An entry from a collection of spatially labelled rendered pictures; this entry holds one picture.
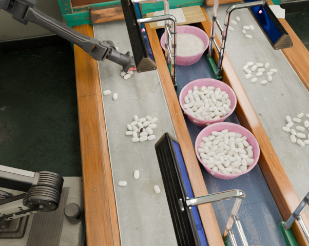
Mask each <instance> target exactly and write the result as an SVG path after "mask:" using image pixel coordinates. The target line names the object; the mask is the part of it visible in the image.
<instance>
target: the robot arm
mask: <svg viewBox="0 0 309 246"><path fill-rule="evenodd" d="M12 3H13V4H12ZM35 5H36V1H35V0H0V9H3V10H5V11H6V12H8V13H9V14H11V15H12V18H13V19H14V20H16V21H18V22H20V23H22V24H24V25H27V24H28V22H29V21H30V22H33V23H35V24H38V25H40V26H42V27H43V28H45V29H47V30H49V31H51V32H53V33H55V34H57V35H59V36H61V37H62V38H64V39H66V40H68V41H70V42H72V43H74V44H76V45H77V46H79V47H80V48H82V49H83V50H84V51H85V52H87V53H89V55H90V56H92V58H93V59H95V60H97V61H104V59H105V58H106V59H108V60H110V61H112V62H115V63H117V64H119V65H121V66H123V71H124V72H125V73H127V72H128V71H132V70H136V66H135V61H134V57H133V56H130V52H129V51H128V52H127V53H126V54H125V55H124V54H122V53H120V52H118V51H117V50H116V47H115V45H114V43H113V41H110V40H108V41H105V40H104V41H99V40H97V39H94V38H92V37H89V36H86V35H84V34H82V33H80V32H78V31H76V30H74V29H73V28H71V27H69V26H67V25H65V24H63V23H61V22H59V21H58V20H56V19H54V18H52V17H50V16H48V15H47V14H45V13H43V12H41V11H40V10H38V9H37V8H36V7H35ZM28 7H30V9H29V11H28V14H27V16H26V17H25V15H26V12H27V10H28ZM93 46H94V48H93Z"/></svg>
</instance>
